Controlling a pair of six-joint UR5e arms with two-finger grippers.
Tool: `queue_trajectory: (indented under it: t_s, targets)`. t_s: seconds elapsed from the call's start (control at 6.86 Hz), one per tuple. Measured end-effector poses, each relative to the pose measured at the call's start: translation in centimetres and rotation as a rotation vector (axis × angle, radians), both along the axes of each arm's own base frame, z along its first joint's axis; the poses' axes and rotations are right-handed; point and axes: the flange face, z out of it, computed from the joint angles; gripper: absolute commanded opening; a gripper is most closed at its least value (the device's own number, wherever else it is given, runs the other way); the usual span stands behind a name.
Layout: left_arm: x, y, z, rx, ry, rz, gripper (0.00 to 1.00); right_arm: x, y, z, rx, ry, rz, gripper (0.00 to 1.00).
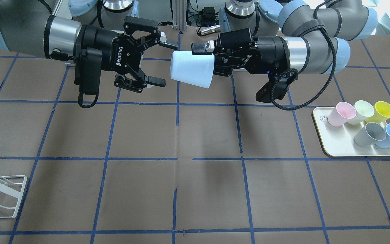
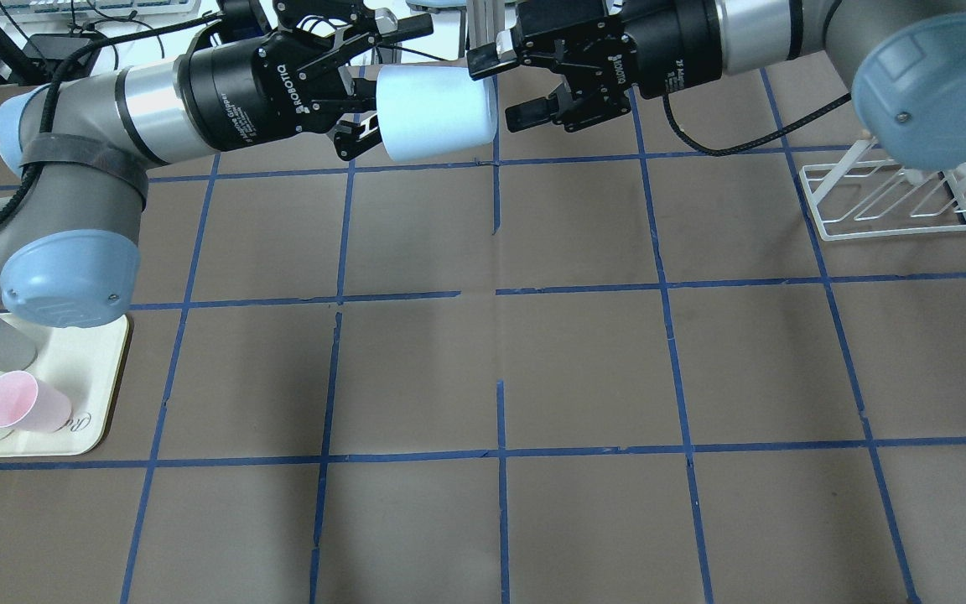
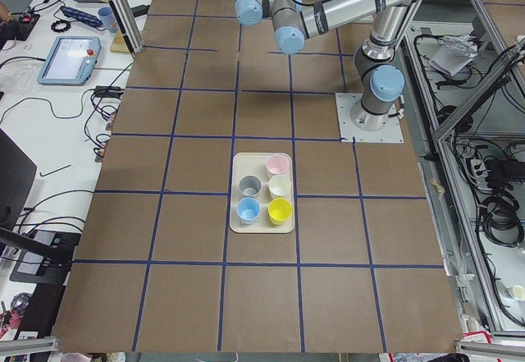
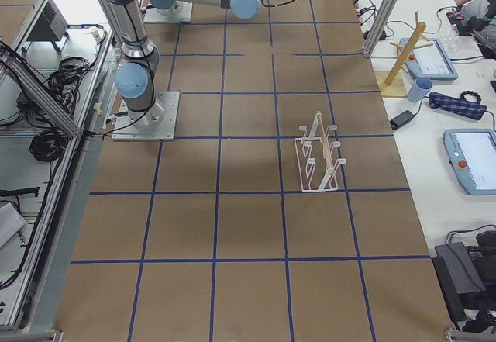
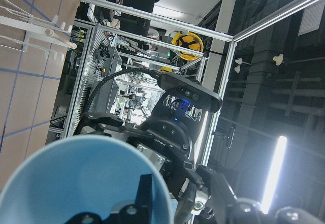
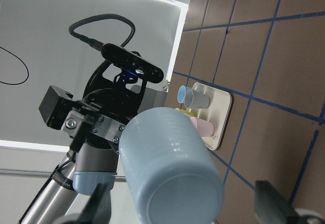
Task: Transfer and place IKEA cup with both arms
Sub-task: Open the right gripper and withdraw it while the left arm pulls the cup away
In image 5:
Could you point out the light blue plastic cup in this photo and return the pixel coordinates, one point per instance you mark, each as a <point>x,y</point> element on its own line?
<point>84,173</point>

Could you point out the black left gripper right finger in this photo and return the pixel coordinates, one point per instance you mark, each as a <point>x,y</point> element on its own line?
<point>224,207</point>

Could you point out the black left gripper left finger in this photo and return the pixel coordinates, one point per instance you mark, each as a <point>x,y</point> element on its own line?
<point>140,211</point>

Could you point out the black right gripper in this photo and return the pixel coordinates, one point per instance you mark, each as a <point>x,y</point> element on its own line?
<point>167,139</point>

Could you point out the yellow hard hat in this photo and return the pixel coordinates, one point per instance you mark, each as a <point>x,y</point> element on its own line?
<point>190,41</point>

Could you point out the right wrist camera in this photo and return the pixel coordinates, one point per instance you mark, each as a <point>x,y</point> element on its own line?
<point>191,92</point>

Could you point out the white wire cup rack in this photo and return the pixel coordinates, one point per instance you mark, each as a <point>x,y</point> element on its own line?
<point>38,29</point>

